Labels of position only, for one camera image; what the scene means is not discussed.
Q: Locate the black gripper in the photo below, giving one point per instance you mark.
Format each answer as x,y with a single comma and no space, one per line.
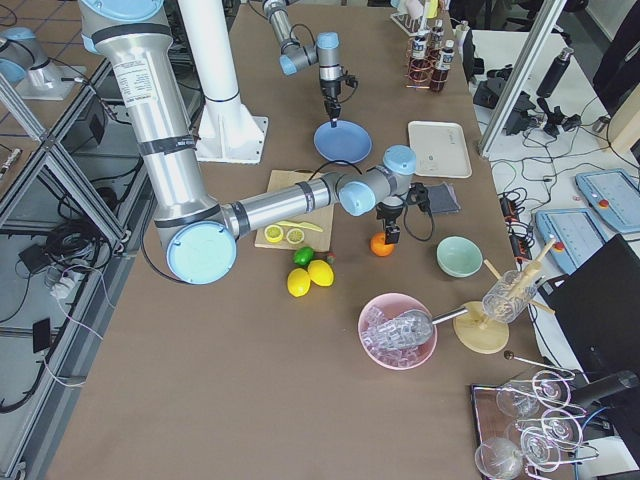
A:
330,90
388,210

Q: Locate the orange fruit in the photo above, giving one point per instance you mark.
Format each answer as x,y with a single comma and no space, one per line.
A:
379,247

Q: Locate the blue plate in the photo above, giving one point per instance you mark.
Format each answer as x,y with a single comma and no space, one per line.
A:
346,141

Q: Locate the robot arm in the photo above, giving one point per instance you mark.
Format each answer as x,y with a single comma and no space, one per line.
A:
323,51
199,234

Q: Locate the grey folded cloth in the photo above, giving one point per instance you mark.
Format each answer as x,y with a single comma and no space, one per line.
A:
443,199

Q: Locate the green bowl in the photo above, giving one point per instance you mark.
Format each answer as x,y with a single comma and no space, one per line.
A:
459,257

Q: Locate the wooden cutting board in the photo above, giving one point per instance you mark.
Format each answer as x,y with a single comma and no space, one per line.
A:
322,218

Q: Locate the pink bowl with ice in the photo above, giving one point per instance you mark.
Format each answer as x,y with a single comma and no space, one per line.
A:
377,312

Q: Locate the yellow lemon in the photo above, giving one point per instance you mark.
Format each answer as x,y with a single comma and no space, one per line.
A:
298,282
321,273

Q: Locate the yellow plastic knife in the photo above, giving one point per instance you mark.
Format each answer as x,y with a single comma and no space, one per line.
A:
301,225

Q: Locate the green lime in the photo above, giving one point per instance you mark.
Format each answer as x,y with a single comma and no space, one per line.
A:
303,256

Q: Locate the cream rectangular tray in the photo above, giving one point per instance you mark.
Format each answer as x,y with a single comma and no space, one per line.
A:
440,149

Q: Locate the dark drink bottle middle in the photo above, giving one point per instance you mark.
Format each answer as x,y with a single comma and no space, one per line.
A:
417,68

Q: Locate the dark drink bottle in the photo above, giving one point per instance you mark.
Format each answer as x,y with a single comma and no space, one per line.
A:
436,39
442,66
417,68

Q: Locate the lemon slice near knife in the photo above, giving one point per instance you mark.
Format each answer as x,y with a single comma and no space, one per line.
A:
295,236

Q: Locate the metal ice scoop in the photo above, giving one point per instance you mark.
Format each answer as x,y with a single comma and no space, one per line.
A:
414,327

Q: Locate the dark drink bottle front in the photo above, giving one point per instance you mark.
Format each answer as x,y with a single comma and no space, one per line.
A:
442,66

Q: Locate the lemon slice at corner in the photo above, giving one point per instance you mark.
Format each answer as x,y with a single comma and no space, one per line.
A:
273,233

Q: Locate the dark drink bottle back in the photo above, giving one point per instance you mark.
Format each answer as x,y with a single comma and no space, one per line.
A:
436,39

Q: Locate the wooden cup tree stand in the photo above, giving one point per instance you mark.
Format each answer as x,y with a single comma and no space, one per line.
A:
477,331

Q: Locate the pink cup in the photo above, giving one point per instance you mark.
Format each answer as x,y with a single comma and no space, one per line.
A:
414,8

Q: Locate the glass mug on stand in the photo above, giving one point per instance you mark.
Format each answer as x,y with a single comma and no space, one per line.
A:
506,299

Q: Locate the yellow cup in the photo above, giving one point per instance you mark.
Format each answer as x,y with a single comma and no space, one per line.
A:
431,8

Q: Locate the blue teach pendant near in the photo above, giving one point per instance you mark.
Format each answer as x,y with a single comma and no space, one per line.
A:
577,235

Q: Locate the blue teach pendant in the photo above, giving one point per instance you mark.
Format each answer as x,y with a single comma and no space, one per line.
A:
614,197
577,235

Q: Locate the black thermos bottle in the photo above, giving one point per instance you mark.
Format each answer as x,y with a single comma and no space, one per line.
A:
555,73

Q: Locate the blue teach pendant far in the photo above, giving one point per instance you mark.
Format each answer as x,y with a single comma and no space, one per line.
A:
614,197

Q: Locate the wine glass rack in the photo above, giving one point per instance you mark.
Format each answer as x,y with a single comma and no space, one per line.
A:
529,428

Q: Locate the copper wire bottle rack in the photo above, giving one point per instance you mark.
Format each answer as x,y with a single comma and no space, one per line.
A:
429,60

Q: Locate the aluminium frame post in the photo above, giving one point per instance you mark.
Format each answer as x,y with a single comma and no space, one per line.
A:
533,45

